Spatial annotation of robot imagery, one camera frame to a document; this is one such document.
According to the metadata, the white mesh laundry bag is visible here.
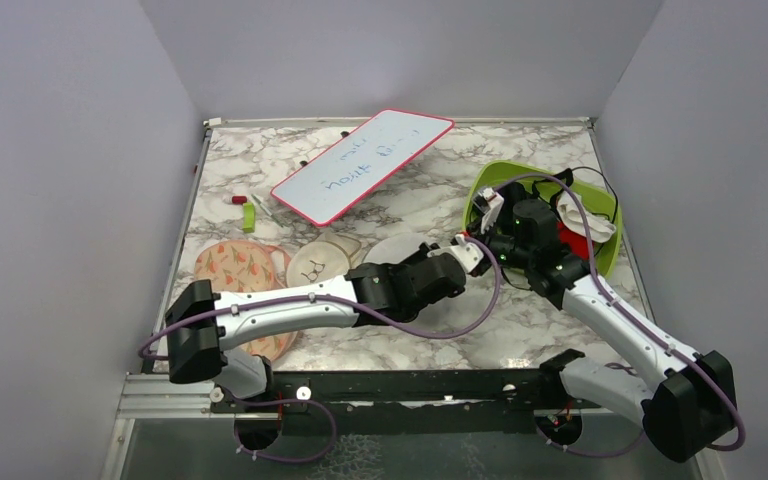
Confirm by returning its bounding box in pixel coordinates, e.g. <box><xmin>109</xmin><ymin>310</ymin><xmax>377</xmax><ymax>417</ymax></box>
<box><xmin>363</xmin><ymin>233</ymin><xmax>433</xmax><ymax>264</ymax></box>

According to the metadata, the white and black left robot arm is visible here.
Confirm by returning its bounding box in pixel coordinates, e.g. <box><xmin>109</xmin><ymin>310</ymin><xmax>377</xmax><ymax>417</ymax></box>
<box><xmin>164</xmin><ymin>242</ymin><xmax>484</xmax><ymax>411</ymax></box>

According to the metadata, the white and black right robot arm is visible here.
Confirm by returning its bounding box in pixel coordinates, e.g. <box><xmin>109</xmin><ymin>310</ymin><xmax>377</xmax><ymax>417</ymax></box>
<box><xmin>468</xmin><ymin>187</ymin><xmax>745</xmax><ymax>462</ymax></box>

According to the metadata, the cream mesh laundry bag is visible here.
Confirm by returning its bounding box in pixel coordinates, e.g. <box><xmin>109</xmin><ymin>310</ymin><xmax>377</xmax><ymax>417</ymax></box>
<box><xmin>285</xmin><ymin>231</ymin><xmax>363</xmax><ymax>287</ymax></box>

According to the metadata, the floral pink laundry bag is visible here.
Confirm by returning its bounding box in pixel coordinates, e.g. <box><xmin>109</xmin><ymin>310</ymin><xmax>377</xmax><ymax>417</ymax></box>
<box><xmin>193</xmin><ymin>239</ymin><xmax>300</xmax><ymax>364</ymax></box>

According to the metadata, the bright red garment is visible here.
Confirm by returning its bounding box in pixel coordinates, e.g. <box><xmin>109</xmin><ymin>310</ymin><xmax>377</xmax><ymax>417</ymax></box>
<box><xmin>557</xmin><ymin>221</ymin><xmax>600</xmax><ymax>260</ymax></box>

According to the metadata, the white cloth garment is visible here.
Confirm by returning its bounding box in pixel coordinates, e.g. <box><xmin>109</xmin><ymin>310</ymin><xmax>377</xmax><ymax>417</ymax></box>
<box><xmin>556</xmin><ymin>192</ymin><xmax>617</xmax><ymax>244</ymax></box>

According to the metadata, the green plastic basin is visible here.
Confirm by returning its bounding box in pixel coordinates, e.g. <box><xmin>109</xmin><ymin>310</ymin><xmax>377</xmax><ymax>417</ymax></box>
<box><xmin>462</xmin><ymin>160</ymin><xmax>623</xmax><ymax>277</ymax></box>

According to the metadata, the red framed whiteboard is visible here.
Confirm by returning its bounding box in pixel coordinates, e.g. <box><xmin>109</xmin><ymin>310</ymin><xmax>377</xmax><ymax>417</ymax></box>
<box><xmin>270</xmin><ymin>109</ymin><xmax>455</xmax><ymax>227</ymax></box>

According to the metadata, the grey marker pen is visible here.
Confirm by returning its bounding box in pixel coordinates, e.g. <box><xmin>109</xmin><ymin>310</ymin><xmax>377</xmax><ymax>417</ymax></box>
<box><xmin>250</xmin><ymin>194</ymin><xmax>284</xmax><ymax>228</ymax></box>

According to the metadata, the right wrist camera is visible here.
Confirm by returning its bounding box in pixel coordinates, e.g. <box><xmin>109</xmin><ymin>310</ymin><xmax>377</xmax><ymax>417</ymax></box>
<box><xmin>473</xmin><ymin>187</ymin><xmax>505</xmax><ymax>234</ymax></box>

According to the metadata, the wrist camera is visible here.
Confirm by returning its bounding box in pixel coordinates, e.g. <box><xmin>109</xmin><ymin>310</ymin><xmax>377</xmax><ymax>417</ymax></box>
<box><xmin>447</xmin><ymin>233</ymin><xmax>489</xmax><ymax>277</ymax></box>
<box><xmin>473</xmin><ymin>187</ymin><xmax>505</xmax><ymax>234</ymax></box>

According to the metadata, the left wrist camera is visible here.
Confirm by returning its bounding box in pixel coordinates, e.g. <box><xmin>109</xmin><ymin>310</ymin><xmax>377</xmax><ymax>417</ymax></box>
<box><xmin>447</xmin><ymin>233</ymin><xmax>489</xmax><ymax>277</ymax></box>

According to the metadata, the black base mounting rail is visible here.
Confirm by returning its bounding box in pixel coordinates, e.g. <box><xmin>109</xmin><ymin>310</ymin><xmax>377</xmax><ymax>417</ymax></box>
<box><xmin>210</xmin><ymin>368</ymin><xmax>589</xmax><ymax>436</ymax></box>

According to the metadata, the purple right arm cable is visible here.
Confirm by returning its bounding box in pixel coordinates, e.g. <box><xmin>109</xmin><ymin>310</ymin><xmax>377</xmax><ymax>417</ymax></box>
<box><xmin>496</xmin><ymin>173</ymin><xmax>747</xmax><ymax>460</ymax></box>

